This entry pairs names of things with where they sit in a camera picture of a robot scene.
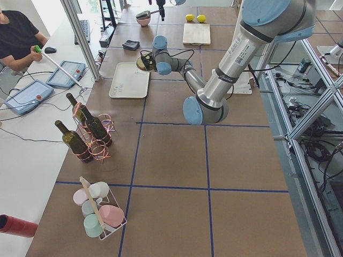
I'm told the green wine bottle near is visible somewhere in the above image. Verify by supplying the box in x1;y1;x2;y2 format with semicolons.
55;120;93;163

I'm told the metal scoop with handle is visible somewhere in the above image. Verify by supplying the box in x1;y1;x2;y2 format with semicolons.
136;10;159;20

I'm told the aluminium frame post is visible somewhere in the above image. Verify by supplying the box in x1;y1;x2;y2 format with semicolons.
60;0;102;81

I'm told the black computer mouse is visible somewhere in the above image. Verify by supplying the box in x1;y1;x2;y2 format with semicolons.
44;47;57;54

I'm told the light pink cup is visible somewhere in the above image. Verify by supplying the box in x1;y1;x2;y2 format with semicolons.
73;188;88;206

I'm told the white round plate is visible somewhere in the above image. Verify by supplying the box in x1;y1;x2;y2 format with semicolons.
136;54;155;72

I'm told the grey blue cup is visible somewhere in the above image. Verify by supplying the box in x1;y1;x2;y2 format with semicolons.
81;198;102;217

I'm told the green wine bottle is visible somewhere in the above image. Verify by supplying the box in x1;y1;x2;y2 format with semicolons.
55;120;93;163
80;104;112;146
66;93;86;127

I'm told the folded grey cloth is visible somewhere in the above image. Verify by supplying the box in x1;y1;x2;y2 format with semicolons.
122;40;140;51

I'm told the blue teach pendant far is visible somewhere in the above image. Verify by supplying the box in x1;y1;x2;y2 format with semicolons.
46;60;87;89

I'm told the blue teach pendant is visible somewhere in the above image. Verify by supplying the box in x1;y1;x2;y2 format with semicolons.
5;80;54;115
46;60;87;89

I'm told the green wine bottle middle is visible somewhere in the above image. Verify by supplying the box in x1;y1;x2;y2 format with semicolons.
80;104;112;146

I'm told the yellow lemon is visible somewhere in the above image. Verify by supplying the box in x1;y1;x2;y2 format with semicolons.
196;14;206;23
185;13;195;21

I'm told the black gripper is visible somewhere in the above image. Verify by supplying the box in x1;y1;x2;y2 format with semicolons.
156;0;166;21
140;52;156;71

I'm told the black keyboard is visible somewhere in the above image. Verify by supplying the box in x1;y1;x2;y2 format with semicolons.
79;20;91;43

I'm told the green wine bottle far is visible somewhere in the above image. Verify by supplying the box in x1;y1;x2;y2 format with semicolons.
66;93;86;127

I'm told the mint green cup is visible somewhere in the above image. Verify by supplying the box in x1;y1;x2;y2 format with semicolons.
83;214;103;238

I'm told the white wire cup rack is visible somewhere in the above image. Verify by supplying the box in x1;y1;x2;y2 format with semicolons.
79;176;128;241

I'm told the cream bear serving tray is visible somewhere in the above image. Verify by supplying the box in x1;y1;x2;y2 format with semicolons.
108;62;150;99

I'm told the blue teach pendant near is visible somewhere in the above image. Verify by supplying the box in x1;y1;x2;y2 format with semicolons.
5;80;54;115

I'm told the pink bowl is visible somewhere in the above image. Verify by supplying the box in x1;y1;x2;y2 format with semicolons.
136;17;151;27

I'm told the white reach stick green handle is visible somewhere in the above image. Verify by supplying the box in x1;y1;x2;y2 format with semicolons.
33;45;87;91

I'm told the wooden cutting board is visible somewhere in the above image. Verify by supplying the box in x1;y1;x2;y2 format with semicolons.
182;24;211;46

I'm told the copper wire bottle rack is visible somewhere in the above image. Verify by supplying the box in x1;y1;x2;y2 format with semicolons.
73;102;115;162

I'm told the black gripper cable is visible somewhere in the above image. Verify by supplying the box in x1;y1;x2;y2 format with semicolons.
140;49;195;64

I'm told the wooden rack handle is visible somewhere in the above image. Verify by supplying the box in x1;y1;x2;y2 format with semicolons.
79;176;106;229

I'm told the seated person black shirt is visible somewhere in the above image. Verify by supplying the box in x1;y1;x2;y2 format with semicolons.
1;10;48;71

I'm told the red cylinder bottle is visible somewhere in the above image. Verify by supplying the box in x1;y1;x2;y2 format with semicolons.
1;214;38;238

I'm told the yellow lemon left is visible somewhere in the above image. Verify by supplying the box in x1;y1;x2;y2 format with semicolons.
185;13;195;21

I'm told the white cup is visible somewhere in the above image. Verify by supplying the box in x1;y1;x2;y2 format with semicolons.
88;182;109;198

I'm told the yellow lemon right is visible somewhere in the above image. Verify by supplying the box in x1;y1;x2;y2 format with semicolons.
196;14;206;23

